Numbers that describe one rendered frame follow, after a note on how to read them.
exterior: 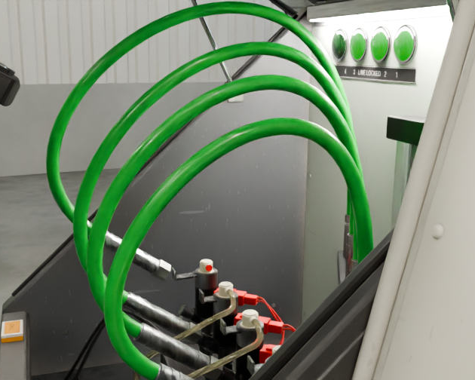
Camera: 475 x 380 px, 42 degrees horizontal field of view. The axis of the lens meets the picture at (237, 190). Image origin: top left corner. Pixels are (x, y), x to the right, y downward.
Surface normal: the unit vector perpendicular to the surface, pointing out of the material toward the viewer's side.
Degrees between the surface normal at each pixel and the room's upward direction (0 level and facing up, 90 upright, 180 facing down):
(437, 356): 76
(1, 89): 92
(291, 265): 90
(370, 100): 90
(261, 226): 90
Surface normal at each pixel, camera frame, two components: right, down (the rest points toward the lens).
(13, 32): 0.43, 0.20
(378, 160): -0.95, 0.06
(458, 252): -0.92, -0.17
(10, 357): 0.01, -0.97
